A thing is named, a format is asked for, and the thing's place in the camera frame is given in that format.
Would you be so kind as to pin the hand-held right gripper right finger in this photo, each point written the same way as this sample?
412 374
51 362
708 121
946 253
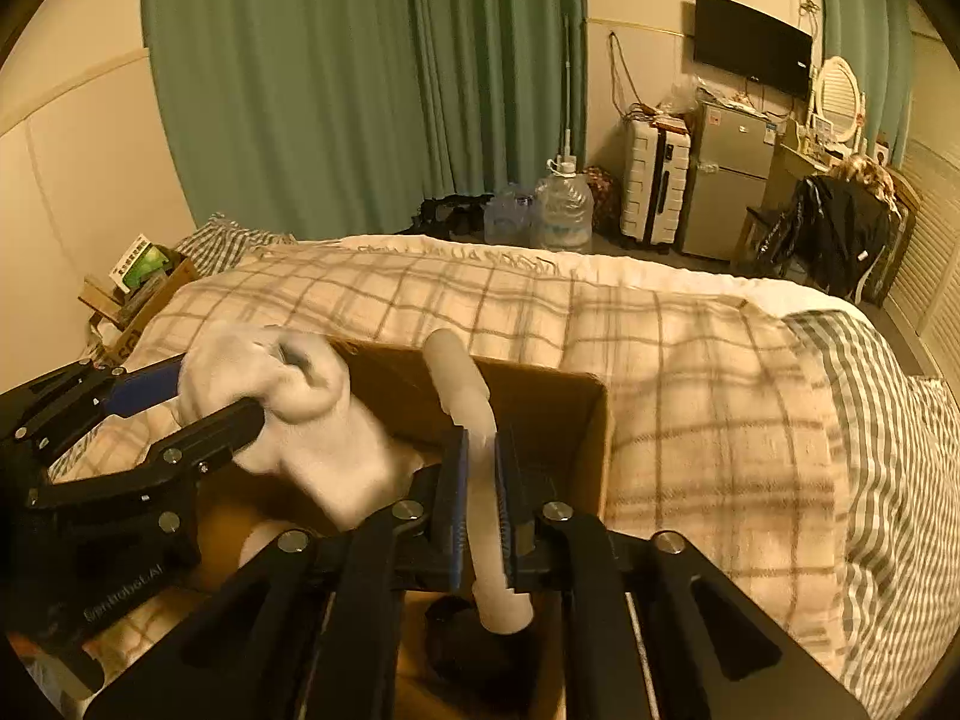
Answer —
503 499

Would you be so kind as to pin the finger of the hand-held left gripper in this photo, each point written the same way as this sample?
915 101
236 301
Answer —
210 439
146 390

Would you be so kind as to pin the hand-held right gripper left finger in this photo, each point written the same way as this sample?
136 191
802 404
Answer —
457 510

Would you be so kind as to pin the brown cardboard box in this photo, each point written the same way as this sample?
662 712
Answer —
559 420

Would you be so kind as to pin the white sock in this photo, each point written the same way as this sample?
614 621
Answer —
459 371
337 450

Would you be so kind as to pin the cardboard box of books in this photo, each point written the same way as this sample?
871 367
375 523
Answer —
142 315

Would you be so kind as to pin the pale cloth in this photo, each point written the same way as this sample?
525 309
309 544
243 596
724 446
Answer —
259 541

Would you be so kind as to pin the green book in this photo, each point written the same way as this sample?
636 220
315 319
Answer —
147 267

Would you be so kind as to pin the black sock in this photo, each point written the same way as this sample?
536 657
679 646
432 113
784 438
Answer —
459 652

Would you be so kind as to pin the grey checked pillow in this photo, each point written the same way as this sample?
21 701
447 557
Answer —
217 244

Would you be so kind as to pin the beige plaid blanket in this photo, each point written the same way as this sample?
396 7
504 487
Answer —
675 405

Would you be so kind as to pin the white duvet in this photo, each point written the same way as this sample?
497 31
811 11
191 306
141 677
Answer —
660 270

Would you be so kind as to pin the small clear water jug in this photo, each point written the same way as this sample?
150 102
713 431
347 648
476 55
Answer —
508 216

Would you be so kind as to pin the large clear water jug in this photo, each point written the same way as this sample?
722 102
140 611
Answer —
564 210

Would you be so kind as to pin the patterned brown bag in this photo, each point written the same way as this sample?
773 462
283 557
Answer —
601 195

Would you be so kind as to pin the wide green curtain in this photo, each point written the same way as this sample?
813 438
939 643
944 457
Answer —
285 90

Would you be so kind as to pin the white suitcase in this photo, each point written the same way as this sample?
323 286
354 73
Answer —
645 180

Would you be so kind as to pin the black plastic bag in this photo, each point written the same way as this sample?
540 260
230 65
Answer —
774 240

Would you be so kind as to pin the silver small fridge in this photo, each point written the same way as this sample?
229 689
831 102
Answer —
724 187

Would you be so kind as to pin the grey striped bedsheet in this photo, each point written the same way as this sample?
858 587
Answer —
892 465

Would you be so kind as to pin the white pole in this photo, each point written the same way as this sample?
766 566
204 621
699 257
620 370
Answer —
570 90

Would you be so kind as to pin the black jacket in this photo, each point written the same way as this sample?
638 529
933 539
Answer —
840 232

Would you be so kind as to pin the narrow green curtain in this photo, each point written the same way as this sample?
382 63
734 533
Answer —
495 67

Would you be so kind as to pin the wooden dressing desk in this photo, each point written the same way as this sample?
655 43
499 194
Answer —
795 165

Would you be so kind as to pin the clear plastic bag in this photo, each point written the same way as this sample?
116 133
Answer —
686 94

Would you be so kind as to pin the blond plush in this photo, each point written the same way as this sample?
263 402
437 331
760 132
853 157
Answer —
868 174

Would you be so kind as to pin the wooden chair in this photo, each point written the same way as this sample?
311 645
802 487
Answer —
906 217

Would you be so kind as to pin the white louvered door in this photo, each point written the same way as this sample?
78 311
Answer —
930 255

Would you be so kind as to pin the white oval mirror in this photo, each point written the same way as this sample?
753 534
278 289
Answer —
837 97

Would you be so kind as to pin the green curtain beside mirror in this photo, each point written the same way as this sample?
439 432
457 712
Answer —
862 22

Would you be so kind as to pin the black wall television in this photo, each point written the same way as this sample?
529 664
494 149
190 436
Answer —
750 45

